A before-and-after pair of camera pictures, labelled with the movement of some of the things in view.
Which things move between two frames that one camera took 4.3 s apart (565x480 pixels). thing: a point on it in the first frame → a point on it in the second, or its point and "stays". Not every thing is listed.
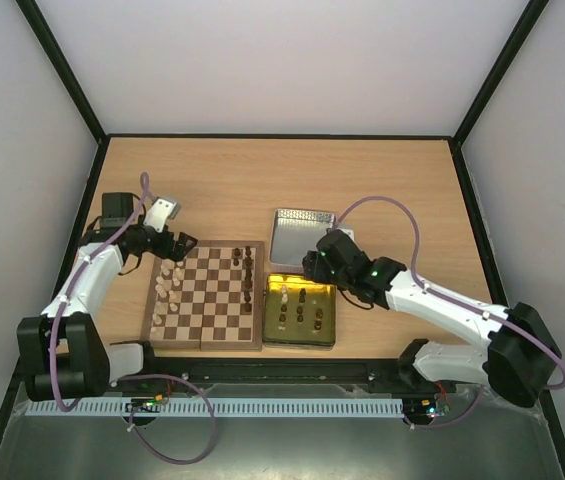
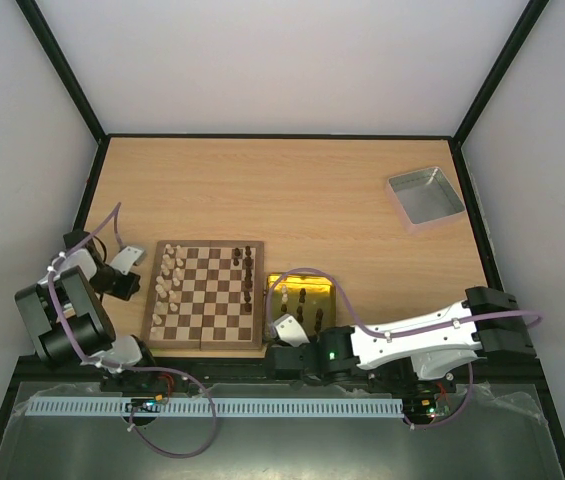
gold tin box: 298,313 stays
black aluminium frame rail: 174,373 stays
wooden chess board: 211,300 stays
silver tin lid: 294,233 → 424,198
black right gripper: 313,267 → 280,359
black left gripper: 165,250 → 128,291
